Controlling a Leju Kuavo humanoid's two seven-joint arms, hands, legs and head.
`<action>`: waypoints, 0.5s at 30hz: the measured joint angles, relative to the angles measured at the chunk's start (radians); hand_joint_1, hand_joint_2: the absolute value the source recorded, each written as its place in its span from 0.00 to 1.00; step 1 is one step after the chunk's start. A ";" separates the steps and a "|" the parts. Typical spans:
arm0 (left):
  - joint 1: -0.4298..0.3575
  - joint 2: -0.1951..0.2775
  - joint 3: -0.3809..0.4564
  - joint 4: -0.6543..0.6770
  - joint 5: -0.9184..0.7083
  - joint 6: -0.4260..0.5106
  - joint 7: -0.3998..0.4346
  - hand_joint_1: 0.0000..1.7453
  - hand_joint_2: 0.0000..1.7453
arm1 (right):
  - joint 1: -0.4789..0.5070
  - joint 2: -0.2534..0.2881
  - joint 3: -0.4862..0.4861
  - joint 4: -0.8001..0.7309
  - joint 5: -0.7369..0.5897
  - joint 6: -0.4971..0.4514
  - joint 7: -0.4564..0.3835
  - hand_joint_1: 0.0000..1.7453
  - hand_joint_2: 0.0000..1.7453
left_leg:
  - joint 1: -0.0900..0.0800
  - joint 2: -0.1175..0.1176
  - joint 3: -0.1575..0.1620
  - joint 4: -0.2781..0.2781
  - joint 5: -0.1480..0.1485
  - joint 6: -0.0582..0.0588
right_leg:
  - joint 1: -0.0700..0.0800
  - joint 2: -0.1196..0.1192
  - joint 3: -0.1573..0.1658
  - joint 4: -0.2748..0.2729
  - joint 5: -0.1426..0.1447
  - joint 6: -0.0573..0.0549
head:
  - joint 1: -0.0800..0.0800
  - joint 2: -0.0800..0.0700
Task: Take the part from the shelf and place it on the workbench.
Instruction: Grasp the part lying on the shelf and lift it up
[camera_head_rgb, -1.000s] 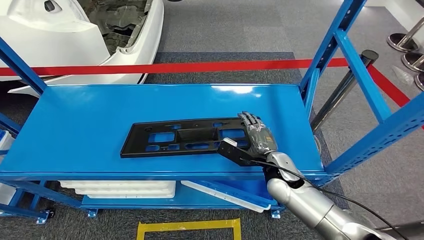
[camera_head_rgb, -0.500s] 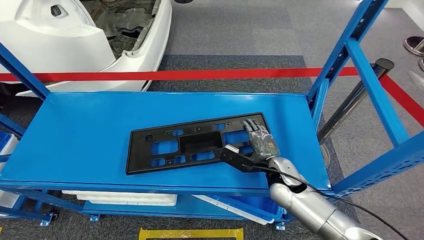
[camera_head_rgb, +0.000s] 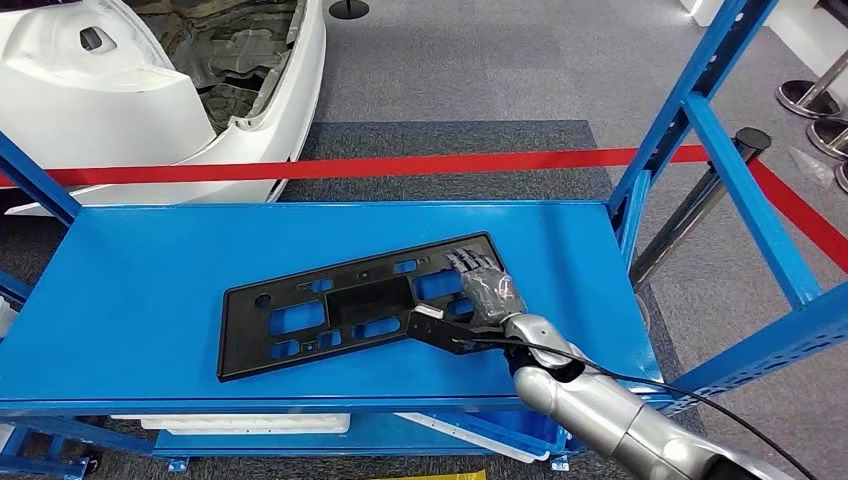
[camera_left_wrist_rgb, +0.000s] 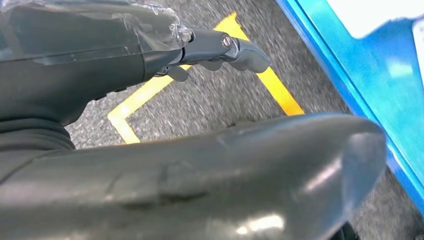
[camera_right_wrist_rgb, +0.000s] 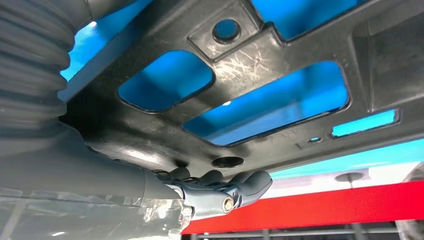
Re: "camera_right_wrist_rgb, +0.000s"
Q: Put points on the black round stanchion base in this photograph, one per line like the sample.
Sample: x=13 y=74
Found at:
x=348 y=177

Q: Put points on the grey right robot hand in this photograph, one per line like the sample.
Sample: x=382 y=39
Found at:
x=82 y=185

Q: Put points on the red barrier belt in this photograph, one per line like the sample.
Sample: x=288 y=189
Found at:
x=314 y=208

